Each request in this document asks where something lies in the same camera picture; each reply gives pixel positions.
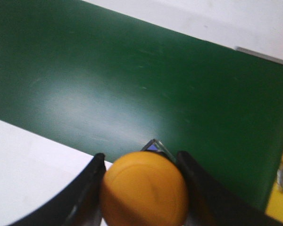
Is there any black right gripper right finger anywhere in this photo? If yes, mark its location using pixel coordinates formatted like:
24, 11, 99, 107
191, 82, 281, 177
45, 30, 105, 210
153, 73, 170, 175
176, 151, 283, 226

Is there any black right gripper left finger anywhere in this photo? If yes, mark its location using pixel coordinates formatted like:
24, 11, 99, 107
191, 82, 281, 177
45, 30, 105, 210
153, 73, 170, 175
13, 153, 106, 226

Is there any green conveyor belt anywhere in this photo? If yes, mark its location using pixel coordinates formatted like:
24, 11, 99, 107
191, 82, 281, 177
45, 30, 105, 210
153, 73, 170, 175
0, 0, 283, 210

